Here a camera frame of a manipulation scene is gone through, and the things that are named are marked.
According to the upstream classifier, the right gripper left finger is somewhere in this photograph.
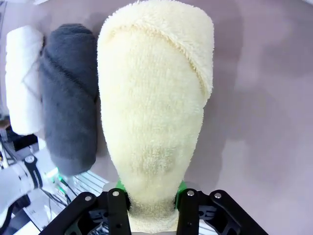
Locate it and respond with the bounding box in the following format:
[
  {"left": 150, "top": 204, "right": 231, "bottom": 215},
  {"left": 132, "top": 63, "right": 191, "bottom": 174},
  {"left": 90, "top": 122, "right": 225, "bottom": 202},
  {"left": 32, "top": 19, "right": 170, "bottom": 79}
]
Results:
[{"left": 39, "top": 180, "right": 132, "bottom": 235}]

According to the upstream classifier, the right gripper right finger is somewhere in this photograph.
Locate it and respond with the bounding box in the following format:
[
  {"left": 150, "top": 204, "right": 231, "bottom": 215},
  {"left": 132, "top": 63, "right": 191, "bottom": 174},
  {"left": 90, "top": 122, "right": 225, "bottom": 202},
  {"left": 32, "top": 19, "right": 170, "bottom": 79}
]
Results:
[{"left": 175, "top": 181, "right": 269, "bottom": 235}]

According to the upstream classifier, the yellow towel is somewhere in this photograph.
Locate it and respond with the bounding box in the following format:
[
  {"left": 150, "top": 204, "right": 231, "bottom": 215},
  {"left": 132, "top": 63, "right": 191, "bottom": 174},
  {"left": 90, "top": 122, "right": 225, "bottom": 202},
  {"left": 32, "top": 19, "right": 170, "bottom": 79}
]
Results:
[{"left": 97, "top": 0, "right": 215, "bottom": 232}]

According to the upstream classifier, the white towel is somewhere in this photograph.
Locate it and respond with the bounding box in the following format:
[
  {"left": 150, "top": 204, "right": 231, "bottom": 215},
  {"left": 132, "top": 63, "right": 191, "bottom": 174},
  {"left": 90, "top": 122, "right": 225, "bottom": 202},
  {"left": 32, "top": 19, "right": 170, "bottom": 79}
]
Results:
[{"left": 4, "top": 24, "right": 46, "bottom": 136}]

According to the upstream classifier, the black box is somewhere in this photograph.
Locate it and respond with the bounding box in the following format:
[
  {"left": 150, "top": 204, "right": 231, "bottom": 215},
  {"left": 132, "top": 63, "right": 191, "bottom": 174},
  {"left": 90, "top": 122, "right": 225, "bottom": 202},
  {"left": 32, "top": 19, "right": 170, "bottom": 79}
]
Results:
[{"left": 13, "top": 134, "right": 40, "bottom": 154}]

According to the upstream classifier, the dark grey rolled towel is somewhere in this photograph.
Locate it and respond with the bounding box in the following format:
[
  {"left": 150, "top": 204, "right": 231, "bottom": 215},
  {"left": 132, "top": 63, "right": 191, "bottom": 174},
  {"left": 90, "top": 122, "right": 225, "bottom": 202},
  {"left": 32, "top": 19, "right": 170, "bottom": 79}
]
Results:
[{"left": 38, "top": 23, "right": 100, "bottom": 177}]

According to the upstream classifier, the aluminium frame profile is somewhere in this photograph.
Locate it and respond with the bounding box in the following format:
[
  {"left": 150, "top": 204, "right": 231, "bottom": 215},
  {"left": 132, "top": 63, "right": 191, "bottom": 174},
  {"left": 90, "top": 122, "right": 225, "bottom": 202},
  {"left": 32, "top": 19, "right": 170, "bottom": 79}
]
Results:
[{"left": 72, "top": 170, "right": 111, "bottom": 197}]

